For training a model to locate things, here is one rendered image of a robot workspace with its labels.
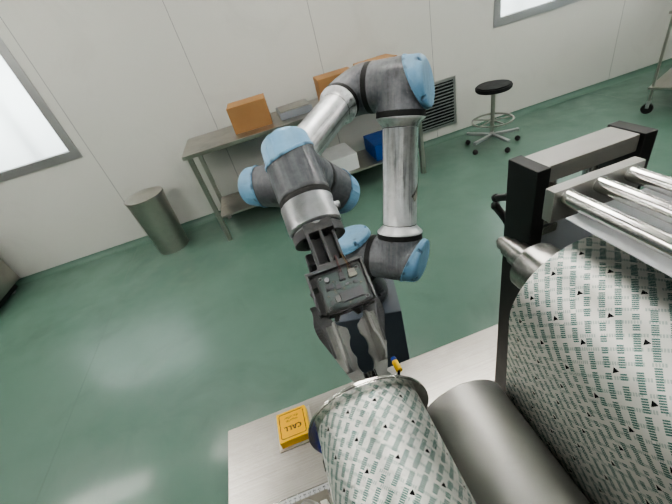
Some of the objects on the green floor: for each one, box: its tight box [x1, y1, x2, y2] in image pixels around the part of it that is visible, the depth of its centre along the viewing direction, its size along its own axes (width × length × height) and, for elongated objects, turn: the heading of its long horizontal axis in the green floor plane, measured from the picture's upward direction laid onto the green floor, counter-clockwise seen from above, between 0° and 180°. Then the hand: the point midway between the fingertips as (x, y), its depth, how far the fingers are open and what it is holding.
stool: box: [465, 79, 520, 155], centre depth 356 cm, size 55×53×62 cm
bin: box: [124, 186, 189, 255], centre depth 345 cm, size 36×40×63 cm
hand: (370, 377), depth 44 cm, fingers closed, pressing on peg
